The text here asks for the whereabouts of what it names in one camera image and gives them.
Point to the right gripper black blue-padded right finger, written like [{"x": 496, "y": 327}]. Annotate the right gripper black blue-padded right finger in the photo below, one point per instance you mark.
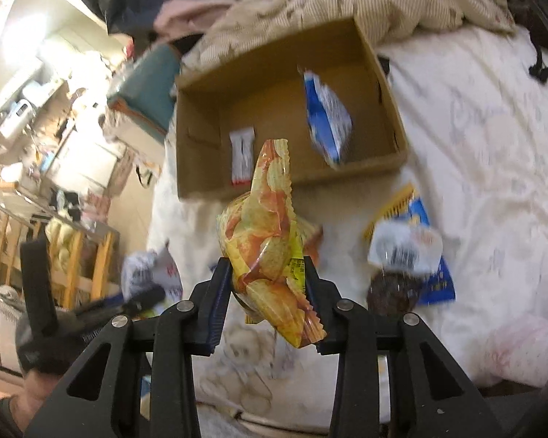
[{"x": 430, "y": 395}]

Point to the blue white snack bag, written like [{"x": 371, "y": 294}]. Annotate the blue white snack bag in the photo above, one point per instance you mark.
[{"x": 329, "y": 123}]

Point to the pink cloth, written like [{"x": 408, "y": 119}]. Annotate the pink cloth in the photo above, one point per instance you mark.
[{"x": 179, "y": 18}]

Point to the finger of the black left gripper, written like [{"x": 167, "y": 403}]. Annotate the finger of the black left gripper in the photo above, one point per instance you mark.
[{"x": 99, "y": 313}]

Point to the white drawer cabinet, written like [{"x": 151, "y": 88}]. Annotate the white drawer cabinet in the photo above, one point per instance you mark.
[{"x": 85, "y": 160}]

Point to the pink plush toy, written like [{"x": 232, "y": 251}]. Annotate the pink plush toy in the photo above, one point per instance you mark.
[{"x": 517, "y": 351}]

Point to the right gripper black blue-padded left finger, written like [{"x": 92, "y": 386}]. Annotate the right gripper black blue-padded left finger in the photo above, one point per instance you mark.
[{"x": 129, "y": 378}]

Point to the white floral bed sheet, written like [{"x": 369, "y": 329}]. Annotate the white floral bed sheet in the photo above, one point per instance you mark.
[{"x": 477, "y": 126}]

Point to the yellow chip bag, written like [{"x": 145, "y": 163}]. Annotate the yellow chip bag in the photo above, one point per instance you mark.
[{"x": 259, "y": 234}]

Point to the wooden rack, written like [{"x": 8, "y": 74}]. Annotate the wooden rack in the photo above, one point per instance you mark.
[{"x": 80, "y": 259}]

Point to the red white snack bag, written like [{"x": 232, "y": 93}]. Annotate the red white snack bag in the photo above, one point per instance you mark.
[{"x": 143, "y": 270}]

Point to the brown checkered wafer bar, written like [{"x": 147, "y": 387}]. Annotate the brown checkered wafer bar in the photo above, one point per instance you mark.
[{"x": 311, "y": 235}]

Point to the small white red bar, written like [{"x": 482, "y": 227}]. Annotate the small white red bar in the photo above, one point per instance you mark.
[{"x": 242, "y": 155}]

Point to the beige striped bear quilt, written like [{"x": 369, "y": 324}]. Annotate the beige striped bear quilt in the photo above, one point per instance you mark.
[{"x": 253, "y": 23}]

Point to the brown cardboard box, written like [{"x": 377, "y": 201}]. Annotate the brown cardboard box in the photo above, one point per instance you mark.
[{"x": 263, "y": 90}]

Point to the blue yellow snack packet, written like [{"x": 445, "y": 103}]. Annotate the blue yellow snack packet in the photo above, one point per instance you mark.
[{"x": 408, "y": 205}]

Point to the teal cushion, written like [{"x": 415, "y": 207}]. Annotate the teal cushion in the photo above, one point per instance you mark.
[{"x": 143, "y": 90}]

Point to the dark seaweed snack pack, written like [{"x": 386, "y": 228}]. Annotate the dark seaweed snack pack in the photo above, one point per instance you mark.
[{"x": 403, "y": 257}]

